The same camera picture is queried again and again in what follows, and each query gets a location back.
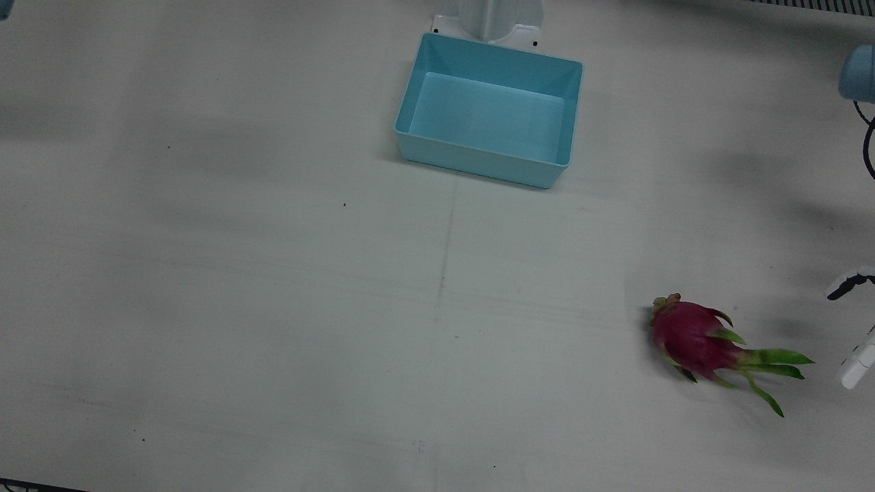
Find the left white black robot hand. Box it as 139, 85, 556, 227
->
826, 271, 875, 391

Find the red dragon fruit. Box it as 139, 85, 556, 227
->
648, 293, 816, 418

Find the grey ventilation grille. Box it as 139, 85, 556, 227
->
749, 0, 875, 16

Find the light blue plastic bin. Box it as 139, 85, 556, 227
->
394, 32, 584, 190

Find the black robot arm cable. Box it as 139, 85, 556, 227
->
852, 100, 875, 180

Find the white pedestal base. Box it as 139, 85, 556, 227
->
431, 0, 545, 49

